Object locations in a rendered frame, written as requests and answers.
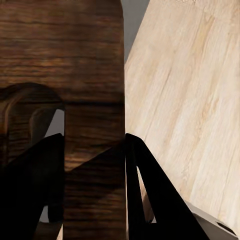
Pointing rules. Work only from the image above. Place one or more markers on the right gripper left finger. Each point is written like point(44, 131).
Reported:
point(25, 184)

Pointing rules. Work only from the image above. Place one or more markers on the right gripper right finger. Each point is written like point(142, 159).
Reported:
point(174, 219)

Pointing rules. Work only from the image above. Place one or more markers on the cutting board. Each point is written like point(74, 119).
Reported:
point(73, 49)

